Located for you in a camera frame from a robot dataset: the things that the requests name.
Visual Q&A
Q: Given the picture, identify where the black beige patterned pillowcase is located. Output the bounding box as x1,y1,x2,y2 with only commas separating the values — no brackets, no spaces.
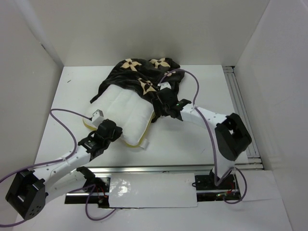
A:
90,58,184,113

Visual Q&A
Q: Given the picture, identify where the white pillow yellow edge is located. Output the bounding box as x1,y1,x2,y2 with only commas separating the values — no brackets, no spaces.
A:
85,85,154,149

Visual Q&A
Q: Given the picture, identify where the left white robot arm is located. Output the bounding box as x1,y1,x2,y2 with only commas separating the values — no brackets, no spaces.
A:
5,119,122,220

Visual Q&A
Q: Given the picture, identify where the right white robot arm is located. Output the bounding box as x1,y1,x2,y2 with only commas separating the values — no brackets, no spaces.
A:
152,88,252,189

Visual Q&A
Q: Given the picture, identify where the white cover plate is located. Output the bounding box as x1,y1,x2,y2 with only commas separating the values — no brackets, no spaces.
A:
108,173,197,208

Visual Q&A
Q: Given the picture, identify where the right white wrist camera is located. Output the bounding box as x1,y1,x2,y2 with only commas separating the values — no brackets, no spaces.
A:
158,82,172,91

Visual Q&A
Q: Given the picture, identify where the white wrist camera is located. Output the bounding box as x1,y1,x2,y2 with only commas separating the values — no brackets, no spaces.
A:
91,109,104,127
158,82,172,91

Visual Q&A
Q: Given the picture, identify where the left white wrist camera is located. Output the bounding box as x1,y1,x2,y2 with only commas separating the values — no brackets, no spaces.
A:
91,109,104,127

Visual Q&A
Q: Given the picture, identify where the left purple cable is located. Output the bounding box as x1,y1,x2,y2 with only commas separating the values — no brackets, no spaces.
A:
0,108,121,228

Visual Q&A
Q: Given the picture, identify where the purple cable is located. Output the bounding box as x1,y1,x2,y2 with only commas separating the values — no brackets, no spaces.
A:
158,69,246,204
0,108,121,228

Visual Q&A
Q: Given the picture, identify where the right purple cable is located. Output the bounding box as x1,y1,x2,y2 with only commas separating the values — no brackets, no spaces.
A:
158,69,246,204

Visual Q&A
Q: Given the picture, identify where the aluminium side rail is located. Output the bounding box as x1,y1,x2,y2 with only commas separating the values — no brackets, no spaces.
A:
222,66,264,169

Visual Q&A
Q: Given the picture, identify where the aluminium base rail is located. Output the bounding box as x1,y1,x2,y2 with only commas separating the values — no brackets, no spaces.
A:
64,164,264,205

